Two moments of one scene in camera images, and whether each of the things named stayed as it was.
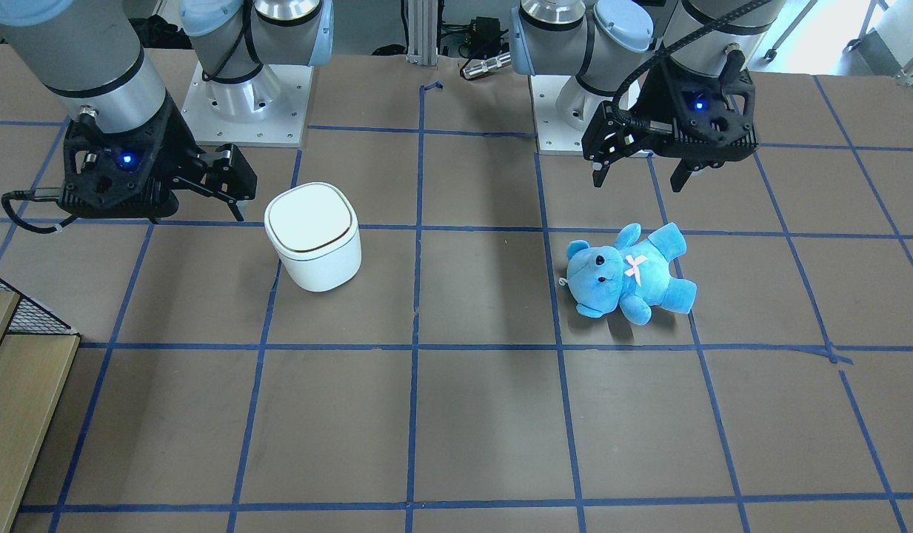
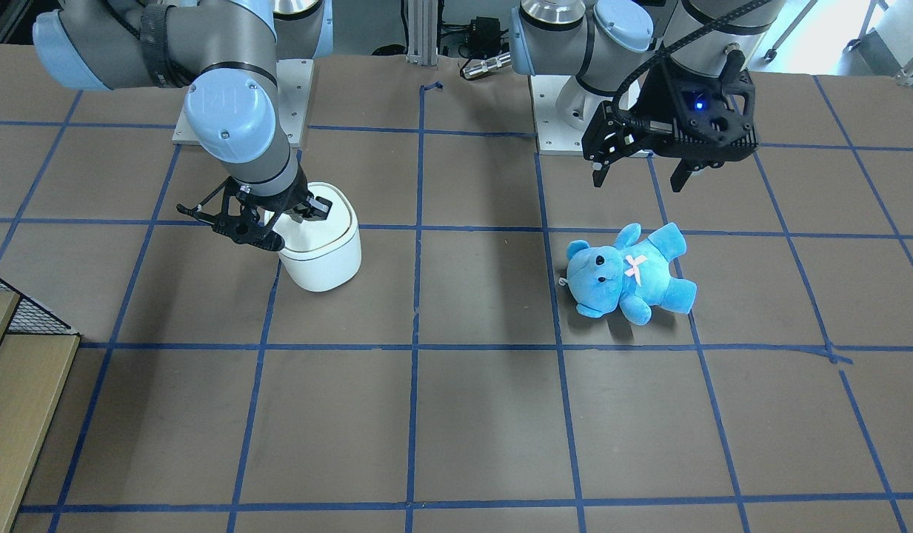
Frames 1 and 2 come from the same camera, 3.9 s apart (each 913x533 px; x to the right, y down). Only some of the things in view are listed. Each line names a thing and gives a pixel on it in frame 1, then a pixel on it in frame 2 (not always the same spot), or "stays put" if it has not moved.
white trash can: [314, 232] stays put
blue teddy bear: [631, 277] stays put
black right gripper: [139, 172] -> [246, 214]
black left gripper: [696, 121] stays put
